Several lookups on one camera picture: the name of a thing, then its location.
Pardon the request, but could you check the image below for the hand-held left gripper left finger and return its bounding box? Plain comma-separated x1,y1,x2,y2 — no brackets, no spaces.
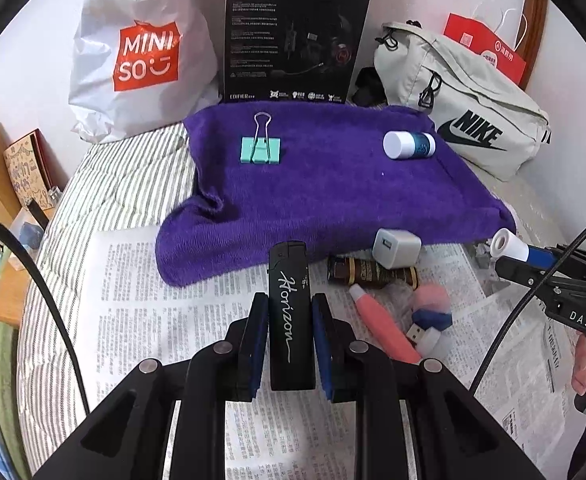
33,292,270,480

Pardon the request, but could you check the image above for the grey sling bag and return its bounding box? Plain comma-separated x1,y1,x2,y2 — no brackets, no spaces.
373,21,552,182

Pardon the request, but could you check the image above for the black cable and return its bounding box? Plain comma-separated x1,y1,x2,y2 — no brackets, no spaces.
0,207,93,416
467,211,586,393

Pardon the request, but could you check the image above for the white usb charger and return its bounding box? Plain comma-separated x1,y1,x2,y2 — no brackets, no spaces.
372,228,422,268

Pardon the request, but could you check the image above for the white plastic shopping bag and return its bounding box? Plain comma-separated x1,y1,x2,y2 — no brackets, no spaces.
68,0,220,144

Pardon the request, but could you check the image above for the wooden door frame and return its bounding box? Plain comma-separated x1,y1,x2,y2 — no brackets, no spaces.
519,0,550,92

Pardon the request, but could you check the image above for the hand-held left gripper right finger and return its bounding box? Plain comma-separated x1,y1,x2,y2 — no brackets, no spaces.
310,292,548,480

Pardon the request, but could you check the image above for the black lighter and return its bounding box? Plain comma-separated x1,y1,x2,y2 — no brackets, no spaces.
268,241,319,392

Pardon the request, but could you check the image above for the wooden bedside table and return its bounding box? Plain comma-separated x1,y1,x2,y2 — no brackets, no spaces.
0,117,54,332

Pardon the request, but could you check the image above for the striped bed sheet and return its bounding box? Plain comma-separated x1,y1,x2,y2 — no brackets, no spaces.
16,122,586,480

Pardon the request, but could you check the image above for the pink and blue eraser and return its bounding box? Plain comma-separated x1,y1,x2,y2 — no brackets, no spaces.
409,282,454,332

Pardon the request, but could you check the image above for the dark Grand Reserve tube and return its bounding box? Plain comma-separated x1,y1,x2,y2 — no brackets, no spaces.
327,256,419,290

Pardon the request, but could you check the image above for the red paper bag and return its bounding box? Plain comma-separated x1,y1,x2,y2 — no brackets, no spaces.
443,0,530,92

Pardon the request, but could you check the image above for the purple towel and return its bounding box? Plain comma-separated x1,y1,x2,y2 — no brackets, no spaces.
155,101,517,288

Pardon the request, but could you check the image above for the white usb flash drive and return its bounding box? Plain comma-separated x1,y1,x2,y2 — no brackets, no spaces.
405,324,451,359

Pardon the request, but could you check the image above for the teal binder clip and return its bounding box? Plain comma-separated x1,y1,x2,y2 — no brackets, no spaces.
238,112,283,165

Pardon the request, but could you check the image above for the black headphone box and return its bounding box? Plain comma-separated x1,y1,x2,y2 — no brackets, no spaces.
221,0,372,107

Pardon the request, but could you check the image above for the small white cylinder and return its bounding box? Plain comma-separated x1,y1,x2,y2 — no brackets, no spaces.
490,228,558,268

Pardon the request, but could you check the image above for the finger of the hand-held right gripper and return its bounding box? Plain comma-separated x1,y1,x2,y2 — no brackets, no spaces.
495,255,586,295
548,243,586,268

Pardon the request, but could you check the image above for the newspaper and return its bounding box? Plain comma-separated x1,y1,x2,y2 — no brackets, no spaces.
90,227,586,480

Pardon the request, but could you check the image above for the white-capped blue bottle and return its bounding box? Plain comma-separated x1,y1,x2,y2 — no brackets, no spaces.
383,131,436,161

